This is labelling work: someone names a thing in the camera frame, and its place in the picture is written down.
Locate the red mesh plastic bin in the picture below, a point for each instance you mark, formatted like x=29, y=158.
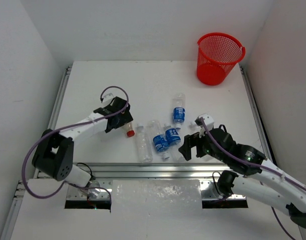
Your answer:
x=218, y=53

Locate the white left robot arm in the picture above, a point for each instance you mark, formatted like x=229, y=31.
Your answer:
x=55, y=153

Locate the aluminium table left rail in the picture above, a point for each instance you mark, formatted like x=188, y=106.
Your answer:
x=59, y=98

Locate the translucent plastic sheet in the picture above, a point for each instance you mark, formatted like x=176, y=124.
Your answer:
x=156, y=196

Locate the clear slim bottle white cap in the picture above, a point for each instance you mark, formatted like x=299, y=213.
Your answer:
x=143, y=145

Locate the red cap bottle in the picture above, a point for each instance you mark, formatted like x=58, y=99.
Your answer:
x=128, y=129

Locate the blue label bottle inverted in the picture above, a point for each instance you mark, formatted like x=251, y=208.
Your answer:
x=159, y=139

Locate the blue label bottle Chinese text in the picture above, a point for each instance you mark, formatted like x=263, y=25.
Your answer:
x=174, y=141

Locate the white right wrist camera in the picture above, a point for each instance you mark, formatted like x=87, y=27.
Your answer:
x=205, y=119

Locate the aluminium table rail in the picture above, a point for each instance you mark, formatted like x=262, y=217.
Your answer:
x=59, y=98
x=153, y=171
x=265, y=144

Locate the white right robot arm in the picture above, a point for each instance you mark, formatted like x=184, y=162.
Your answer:
x=250, y=173

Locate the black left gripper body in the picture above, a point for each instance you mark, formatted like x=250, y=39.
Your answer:
x=123, y=116

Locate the aluminium table right rail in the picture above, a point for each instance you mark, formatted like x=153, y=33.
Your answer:
x=265, y=144

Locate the aluminium table front rail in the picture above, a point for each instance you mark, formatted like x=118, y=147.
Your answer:
x=153, y=171

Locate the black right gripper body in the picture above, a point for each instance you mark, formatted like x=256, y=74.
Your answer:
x=203, y=148

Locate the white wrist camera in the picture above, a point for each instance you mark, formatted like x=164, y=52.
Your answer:
x=205, y=119
x=107, y=98

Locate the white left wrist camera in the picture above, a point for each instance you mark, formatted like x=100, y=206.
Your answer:
x=107, y=98

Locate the blue label bottle far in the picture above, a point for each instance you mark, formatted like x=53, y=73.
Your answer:
x=178, y=108

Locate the clear unlabelled bottle white cap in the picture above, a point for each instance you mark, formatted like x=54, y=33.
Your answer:
x=194, y=126

